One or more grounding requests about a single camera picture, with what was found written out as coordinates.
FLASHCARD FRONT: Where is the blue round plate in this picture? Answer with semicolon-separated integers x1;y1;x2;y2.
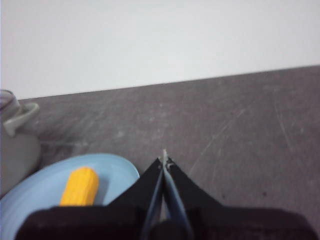
0;152;140;240

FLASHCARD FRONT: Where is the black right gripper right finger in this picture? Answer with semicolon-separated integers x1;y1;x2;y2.
162;149;316;240

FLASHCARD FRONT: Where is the pale green electric steamer pot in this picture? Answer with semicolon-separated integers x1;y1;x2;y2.
0;101;42;198

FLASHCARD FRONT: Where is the yellow corn cob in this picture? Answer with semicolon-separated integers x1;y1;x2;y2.
59;167;100;207

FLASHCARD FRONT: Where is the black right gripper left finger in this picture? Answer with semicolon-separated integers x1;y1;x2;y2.
14;156;165;240

